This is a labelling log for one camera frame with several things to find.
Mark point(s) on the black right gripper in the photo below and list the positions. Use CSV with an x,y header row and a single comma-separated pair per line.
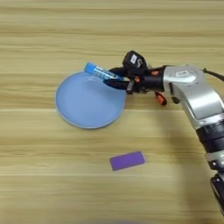
x,y
148,81

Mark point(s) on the light blue round plate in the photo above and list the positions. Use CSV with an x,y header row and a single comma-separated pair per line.
x,y
87,105

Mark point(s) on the purple rectangular block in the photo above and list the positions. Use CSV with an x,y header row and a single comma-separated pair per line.
x,y
127,160

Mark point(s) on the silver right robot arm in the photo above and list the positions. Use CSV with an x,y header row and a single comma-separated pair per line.
x,y
201,99

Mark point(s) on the blue glue stick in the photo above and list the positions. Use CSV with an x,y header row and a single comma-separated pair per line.
x,y
100,71

